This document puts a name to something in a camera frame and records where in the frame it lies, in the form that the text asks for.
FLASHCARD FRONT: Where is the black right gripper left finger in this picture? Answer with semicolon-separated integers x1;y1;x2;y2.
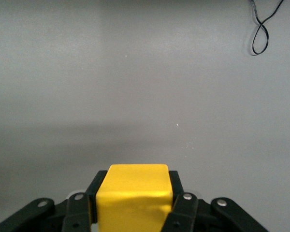
0;170;109;232

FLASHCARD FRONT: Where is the loose black cable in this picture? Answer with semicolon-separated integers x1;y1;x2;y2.
249;0;285;56

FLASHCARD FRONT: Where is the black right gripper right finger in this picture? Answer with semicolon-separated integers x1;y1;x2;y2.
160;170;269;232

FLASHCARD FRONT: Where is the yellow block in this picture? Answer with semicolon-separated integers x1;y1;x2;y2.
95;164;173;232

